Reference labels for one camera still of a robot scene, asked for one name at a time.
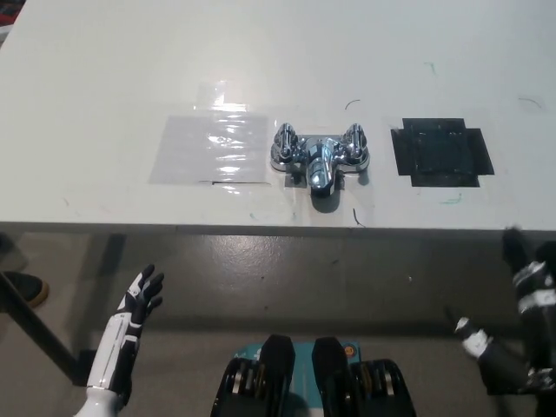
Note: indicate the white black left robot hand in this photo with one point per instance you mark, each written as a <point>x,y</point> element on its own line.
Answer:
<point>130,313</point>

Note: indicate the black tape patch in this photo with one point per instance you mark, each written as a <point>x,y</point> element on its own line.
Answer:
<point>441,152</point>

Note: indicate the grey table leg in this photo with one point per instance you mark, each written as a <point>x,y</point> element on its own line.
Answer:
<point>112,252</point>

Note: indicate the clear glossy tape strip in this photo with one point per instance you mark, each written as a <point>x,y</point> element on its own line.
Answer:
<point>221,130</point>

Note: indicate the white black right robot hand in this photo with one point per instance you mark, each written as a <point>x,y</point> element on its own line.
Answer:
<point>536,299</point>

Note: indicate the black metal table frame bar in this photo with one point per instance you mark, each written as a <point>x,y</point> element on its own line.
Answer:
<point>39,330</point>

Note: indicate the black shoe tan sole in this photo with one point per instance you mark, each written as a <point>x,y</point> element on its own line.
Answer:
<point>28,289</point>

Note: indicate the translucent grey plastic sheet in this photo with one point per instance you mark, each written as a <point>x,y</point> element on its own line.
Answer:
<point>178,147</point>

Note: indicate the chrome faucet body with spout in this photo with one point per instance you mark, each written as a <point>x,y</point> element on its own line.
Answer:
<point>321,169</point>

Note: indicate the red patterned object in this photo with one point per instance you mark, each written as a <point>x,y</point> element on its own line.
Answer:
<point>4,4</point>

